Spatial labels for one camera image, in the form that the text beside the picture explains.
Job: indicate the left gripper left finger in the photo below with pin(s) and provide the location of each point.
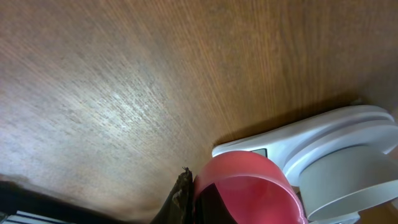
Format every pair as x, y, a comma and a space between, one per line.
178, 207

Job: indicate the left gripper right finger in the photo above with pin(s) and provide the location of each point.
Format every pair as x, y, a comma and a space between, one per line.
210, 208

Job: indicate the pink measuring scoop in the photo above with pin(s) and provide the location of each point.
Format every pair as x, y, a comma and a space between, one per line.
252, 188

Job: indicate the white digital kitchen scale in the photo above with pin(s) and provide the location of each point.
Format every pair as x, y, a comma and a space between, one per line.
296, 146

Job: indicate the white round bowl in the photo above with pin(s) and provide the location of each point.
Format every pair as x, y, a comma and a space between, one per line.
347, 181

